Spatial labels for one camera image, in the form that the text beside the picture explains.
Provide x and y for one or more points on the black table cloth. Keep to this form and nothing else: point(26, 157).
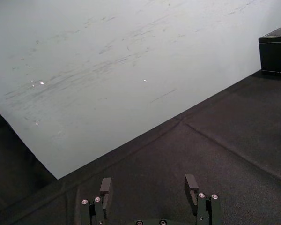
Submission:
point(201, 145)

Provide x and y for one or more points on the black box with white stitching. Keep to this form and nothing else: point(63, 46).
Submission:
point(275, 51)

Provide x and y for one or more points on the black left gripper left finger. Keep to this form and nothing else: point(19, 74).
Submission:
point(98, 208)

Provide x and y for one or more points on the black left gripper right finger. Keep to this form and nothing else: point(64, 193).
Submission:
point(202, 206)

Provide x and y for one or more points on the plain pale wall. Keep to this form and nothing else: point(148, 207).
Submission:
point(107, 70)

